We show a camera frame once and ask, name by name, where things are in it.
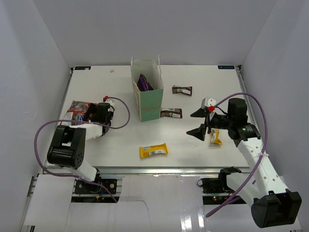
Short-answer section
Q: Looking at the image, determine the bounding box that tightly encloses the yellow bar wrapper right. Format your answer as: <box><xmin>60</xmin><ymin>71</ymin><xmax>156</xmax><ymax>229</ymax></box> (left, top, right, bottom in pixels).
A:
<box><xmin>210</xmin><ymin>129</ymin><xmax>222</xmax><ymax>145</ymax></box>

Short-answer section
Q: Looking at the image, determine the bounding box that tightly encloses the purple chip bag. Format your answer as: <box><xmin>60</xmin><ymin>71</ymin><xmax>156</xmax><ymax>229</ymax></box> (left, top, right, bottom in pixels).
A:
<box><xmin>137</xmin><ymin>73</ymin><xmax>153</xmax><ymax>91</ymax></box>

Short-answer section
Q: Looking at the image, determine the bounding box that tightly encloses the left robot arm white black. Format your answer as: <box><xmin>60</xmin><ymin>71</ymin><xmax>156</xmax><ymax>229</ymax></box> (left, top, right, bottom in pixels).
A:
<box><xmin>47</xmin><ymin>100</ymin><xmax>114</xmax><ymax>193</ymax></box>

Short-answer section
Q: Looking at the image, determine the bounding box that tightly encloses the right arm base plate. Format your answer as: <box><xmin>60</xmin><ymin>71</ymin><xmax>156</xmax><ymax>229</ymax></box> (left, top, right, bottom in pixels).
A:
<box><xmin>197</xmin><ymin>178</ymin><xmax>234</xmax><ymax>205</ymax></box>

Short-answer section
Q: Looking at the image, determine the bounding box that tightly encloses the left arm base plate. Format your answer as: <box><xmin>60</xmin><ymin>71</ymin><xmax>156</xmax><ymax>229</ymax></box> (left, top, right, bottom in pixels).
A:
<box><xmin>73</xmin><ymin>178</ymin><xmax>117</xmax><ymax>199</ymax></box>

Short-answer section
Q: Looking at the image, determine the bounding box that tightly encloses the blue label right corner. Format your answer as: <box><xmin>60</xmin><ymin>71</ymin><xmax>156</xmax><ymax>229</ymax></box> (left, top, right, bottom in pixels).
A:
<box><xmin>218</xmin><ymin>65</ymin><xmax>235</xmax><ymax>70</ymax></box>

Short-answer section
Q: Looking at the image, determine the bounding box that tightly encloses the brown bar wrapper far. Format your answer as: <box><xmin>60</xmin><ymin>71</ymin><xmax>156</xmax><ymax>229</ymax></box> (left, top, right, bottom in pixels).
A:
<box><xmin>172</xmin><ymin>85</ymin><xmax>193</xmax><ymax>97</ymax></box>

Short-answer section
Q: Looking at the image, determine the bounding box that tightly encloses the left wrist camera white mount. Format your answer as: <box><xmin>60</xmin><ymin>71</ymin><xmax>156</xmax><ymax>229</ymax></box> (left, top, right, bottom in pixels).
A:
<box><xmin>103</xmin><ymin>96</ymin><xmax>114</xmax><ymax>107</ymax></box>

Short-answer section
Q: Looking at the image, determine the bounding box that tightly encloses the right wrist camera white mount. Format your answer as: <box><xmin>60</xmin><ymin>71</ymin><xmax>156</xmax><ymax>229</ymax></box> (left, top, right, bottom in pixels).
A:
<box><xmin>201</xmin><ymin>97</ymin><xmax>216</xmax><ymax>121</ymax></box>

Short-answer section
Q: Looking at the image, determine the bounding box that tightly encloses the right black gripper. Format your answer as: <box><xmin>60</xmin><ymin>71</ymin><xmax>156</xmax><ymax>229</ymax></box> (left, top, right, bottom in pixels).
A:
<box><xmin>186</xmin><ymin>107</ymin><xmax>234</xmax><ymax>141</ymax></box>

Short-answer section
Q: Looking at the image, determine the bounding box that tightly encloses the red cookie snack bag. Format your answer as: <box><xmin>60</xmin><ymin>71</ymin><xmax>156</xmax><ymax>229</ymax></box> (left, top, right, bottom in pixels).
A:
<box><xmin>63</xmin><ymin>101</ymin><xmax>91</xmax><ymax>121</ymax></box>

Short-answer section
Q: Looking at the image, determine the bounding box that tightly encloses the yellow bar wrapper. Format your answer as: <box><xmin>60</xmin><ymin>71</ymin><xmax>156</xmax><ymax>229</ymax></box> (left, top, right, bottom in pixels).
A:
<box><xmin>210</xmin><ymin>129</ymin><xmax>222</xmax><ymax>145</ymax></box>
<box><xmin>140</xmin><ymin>143</ymin><xmax>169</xmax><ymax>159</ymax></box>

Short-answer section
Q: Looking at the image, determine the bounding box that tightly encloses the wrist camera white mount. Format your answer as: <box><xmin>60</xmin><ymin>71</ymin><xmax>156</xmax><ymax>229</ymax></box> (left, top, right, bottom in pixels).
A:
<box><xmin>201</xmin><ymin>97</ymin><xmax>216</xmax><ymax>121</ymax></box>
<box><xmin>103</xmin><ymin>96</ymin><xmax>114</xmax><ymax>107</ymax></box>

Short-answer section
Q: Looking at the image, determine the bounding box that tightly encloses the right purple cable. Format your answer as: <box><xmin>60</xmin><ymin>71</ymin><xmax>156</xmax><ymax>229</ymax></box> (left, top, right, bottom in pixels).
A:
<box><xmin>205</xmin><ymin>92</ymin><xmax>268</xmax><ymax>218</ymax></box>

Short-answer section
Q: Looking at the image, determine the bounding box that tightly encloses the blue label corner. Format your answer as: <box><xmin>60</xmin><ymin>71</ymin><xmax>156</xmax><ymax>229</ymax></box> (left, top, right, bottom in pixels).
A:
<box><xmin>218</xmin><ymin>65</ymin><xmax>235</xmax><ymax>70</ymax></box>
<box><xmin>74</xmin><ymin>66</ymin><xmax>91</xmax><ymax>71</ymax></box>

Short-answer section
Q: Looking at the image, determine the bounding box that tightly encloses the yellow bar wrapper centre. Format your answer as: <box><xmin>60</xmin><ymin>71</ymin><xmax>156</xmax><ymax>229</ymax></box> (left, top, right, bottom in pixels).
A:
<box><xmin>140</xmin><ymin>143</ymin><xmax>169</xmax><ymax>159</ymax></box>

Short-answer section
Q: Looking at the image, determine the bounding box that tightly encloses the brown bar wrapper near bag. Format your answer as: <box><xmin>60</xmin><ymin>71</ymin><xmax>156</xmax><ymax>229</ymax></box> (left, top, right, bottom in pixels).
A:
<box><xmin>160</xmin><ymin>108</ymin><xmax>183</xmax><ymax>118</ymax></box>

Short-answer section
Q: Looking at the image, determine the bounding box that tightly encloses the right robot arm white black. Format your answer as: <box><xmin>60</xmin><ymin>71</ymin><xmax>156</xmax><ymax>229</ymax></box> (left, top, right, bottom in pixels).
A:
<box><xmin>187</xmin><ymin>94</ymin><xmax>302</xmax><ymax>228</ymax></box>

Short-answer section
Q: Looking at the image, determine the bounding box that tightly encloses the green white paper bag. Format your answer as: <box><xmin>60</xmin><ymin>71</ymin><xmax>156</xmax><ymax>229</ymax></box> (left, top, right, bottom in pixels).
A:
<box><xmin>130</xmin><ymin>58</ymin><xmax>164</xmax><ymax>122</ymax></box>

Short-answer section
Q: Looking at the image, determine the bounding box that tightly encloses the aluminium front rail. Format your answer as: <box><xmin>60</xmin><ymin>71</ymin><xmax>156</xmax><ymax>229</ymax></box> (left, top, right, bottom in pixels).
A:
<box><xmin>42</xmin><ymin>166</ymin><xmax>276</xmax><ymax>176</ymax></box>

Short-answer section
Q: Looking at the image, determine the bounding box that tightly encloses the blue label left corner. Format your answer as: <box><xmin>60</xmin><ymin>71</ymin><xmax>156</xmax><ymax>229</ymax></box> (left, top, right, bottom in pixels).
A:
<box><xmin>74</xmin><ymin>66</ymin><xmax>91</xmax><ymax>71</ymax></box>

